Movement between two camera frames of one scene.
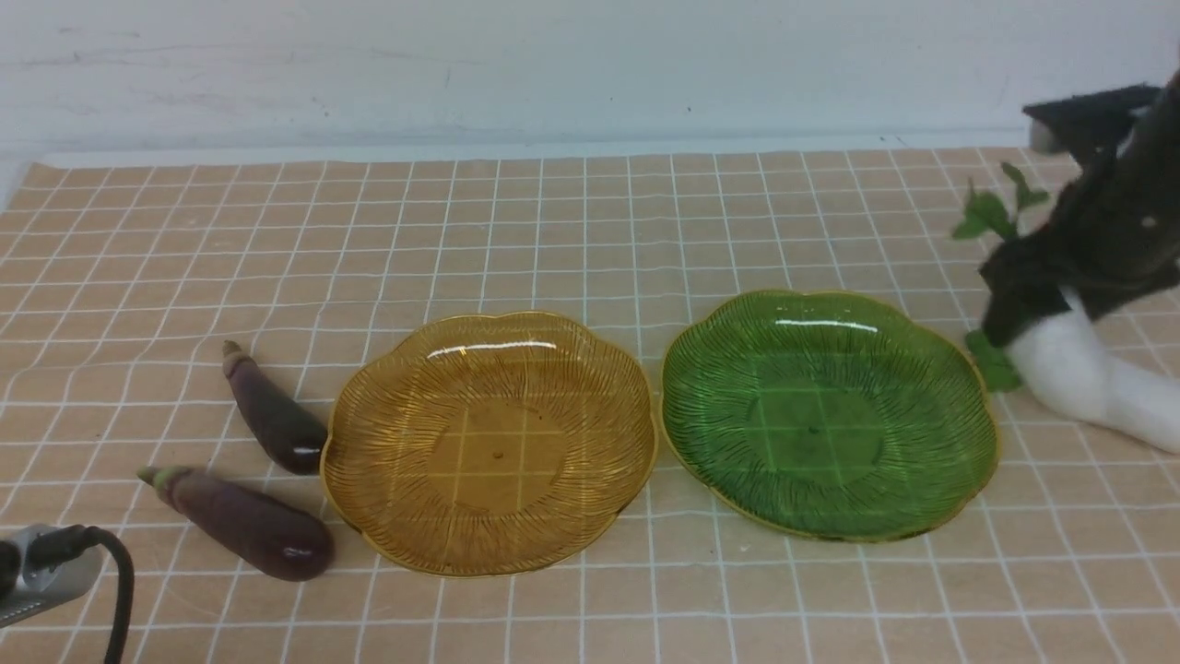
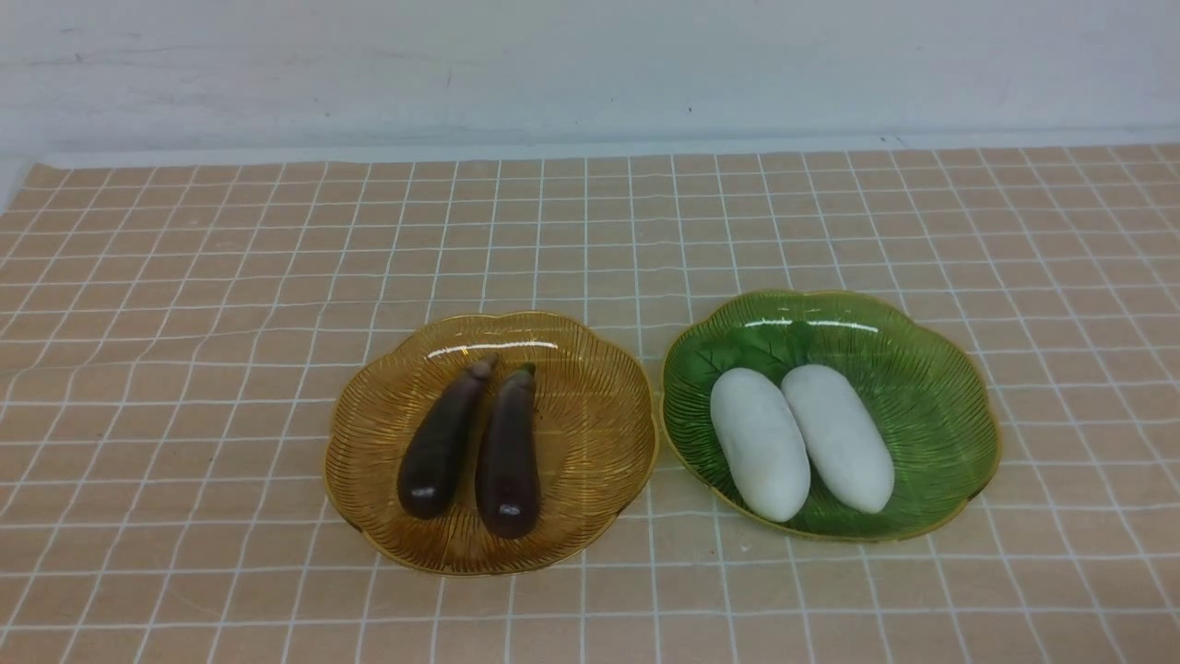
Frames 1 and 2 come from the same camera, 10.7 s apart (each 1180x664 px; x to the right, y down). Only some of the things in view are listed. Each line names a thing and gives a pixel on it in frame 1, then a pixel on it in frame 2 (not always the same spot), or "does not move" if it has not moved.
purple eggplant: (292, 438) → (428, 473)
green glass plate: (820, 418) does not move
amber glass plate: (489, 444) does not move
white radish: (985, 213) → (840, 446)
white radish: (1076, 364) → (761, 444)
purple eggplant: (255, 531) → (508, 456)
